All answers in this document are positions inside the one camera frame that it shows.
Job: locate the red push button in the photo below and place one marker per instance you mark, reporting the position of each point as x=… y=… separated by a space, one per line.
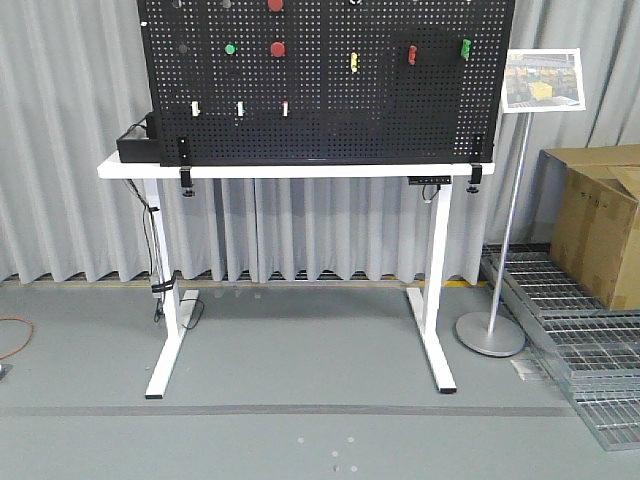
x=275 y=5
x=278 y=49

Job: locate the white standing desk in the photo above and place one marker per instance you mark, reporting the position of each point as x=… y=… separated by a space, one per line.
x=424 y=302

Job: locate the desk control panel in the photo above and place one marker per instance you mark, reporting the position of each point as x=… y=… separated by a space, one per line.
x=430 y=180

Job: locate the left black clamp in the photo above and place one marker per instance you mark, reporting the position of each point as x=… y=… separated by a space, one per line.
x=185 y=167

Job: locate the black clamp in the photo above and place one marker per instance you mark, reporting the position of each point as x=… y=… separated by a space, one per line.
x=185 y=167
x=476 y=168

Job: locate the right black clamp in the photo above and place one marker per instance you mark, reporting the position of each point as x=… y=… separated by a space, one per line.
x=476 y=168

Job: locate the black perforated pegboard panel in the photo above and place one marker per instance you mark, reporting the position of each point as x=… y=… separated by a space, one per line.
x=388 y=113

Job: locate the black box on desk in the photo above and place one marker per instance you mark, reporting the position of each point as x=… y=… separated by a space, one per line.
x=139 y=143

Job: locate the silver sign stand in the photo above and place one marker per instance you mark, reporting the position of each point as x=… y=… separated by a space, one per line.
x=535 y=81

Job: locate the cardboard box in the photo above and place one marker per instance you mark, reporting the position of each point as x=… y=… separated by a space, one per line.
x=596 y=234

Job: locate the metal floor grating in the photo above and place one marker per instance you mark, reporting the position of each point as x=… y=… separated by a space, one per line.
x=592 y=353

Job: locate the grey curtain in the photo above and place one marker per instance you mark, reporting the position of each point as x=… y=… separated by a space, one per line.
x=73 y=80

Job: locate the red toggle switch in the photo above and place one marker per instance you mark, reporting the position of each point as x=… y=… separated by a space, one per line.
x=412 y=53

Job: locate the green toggle switch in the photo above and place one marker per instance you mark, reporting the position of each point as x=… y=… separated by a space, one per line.
x=465 y=48

